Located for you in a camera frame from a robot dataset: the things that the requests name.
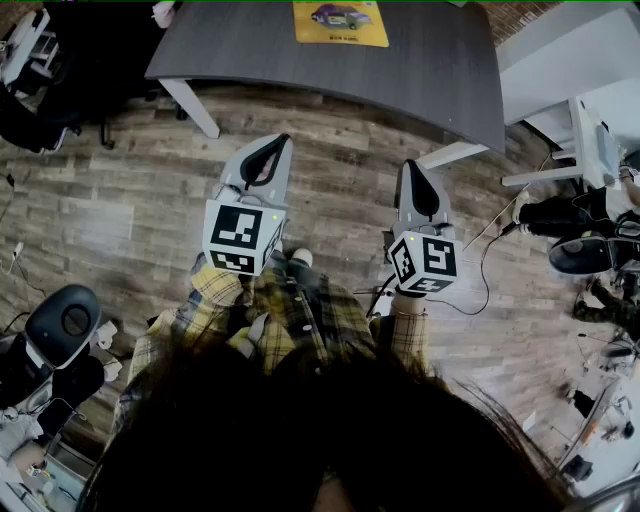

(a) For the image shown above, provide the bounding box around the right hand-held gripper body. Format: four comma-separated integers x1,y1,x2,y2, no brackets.
382,219,464,297

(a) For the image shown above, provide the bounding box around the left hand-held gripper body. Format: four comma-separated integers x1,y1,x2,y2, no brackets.
202,182,289,277

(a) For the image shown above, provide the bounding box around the yellow printed booklet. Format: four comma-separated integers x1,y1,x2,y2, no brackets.
293,1,390,49

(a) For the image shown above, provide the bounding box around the person's right forearm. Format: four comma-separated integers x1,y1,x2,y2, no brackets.
372,292,431,374

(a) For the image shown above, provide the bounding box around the person's left forearm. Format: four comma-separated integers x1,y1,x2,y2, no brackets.
189,249,251,314

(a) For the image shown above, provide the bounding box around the white table leg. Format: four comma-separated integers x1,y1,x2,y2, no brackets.
158,78,221,140
417,141,491,170

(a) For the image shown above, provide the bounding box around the person's yellow plaid shirt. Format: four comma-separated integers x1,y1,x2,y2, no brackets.
114,252,381,441

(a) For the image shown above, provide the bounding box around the pink cloth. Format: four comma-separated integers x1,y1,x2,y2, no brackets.
152,0,177,29

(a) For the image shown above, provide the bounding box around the black office chair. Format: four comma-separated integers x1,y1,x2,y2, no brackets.
0,2,166,154

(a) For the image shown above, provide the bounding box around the white desk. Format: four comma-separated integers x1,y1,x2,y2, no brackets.
494,7,640,187

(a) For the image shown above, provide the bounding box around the dark rounded machine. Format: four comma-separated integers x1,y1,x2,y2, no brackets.
24,283,104,371

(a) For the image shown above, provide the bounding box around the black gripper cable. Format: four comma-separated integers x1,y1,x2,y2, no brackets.
364,272,401,319

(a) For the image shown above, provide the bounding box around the black floor cable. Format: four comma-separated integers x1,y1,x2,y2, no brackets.
424,219,531,317

